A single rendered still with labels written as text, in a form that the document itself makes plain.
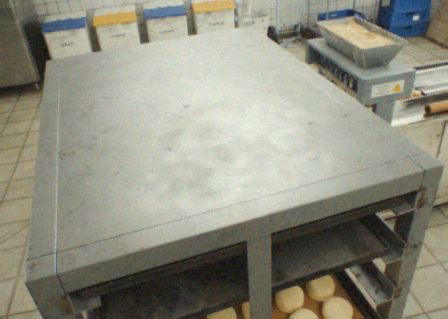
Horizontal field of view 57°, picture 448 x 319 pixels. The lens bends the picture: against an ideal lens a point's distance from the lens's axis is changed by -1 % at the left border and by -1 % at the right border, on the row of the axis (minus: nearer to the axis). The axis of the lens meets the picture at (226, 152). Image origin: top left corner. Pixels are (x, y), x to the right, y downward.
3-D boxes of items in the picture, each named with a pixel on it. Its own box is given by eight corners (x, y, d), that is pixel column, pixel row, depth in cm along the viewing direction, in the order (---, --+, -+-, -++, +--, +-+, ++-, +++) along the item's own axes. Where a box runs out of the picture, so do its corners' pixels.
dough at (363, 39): (353, 28, 274) (354, 18, 270) (403, 54, 230) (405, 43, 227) (316, 34, 269) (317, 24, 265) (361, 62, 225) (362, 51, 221)
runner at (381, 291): (234, 117, 113) (234, 107, 111) (244, 115, 114) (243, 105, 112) (376, 305, 62) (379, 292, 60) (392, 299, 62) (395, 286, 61)
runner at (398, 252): (232, 87, 108) (232, 76, 106) (242, 85, 109) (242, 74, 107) (385, 264, 57) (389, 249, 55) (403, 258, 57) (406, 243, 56)
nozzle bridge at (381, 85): (345, 78, 304) (349, 33, 286) (406, 124, 246) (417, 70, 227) (303, 86, 298) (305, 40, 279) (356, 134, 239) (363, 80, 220)
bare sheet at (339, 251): (82, 122, 97) (81, 116, 96) (242, 89, 106) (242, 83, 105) (102, 348, 49) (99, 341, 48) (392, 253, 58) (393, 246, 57)
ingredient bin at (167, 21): (153, 71, 564) (144, 14, 521) (151, 55, 616) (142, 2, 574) (192, 65, 570) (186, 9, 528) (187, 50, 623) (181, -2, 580)
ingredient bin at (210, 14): (200, 64, 573) (194, 8, 531) (195, 49, 626) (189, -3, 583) (238, 59, 578) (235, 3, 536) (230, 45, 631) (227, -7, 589)
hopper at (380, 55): (353, 36, 278) (355, 16, 271) (404, 65, 233) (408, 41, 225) (313, 43, 273) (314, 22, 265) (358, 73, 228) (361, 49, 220)
